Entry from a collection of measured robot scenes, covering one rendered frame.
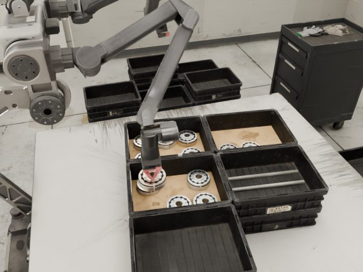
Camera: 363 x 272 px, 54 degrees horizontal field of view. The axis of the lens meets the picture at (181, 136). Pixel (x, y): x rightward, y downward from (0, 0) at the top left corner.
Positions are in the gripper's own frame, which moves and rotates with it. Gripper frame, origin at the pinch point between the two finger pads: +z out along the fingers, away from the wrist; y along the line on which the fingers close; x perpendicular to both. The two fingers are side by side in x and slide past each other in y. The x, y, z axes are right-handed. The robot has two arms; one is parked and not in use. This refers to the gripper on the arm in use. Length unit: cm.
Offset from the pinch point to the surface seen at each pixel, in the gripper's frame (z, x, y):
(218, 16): 74, -119, 339
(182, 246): 21.9, -8.7, -18.1
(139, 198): 22.5, 5.5, 8.2
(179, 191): 22.5, -12.2, 9.6
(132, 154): 23.2, 6.4, 37.5
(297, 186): 22, -64, 4
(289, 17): 85, -221, 350
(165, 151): 23.1, -9.5, 36.8
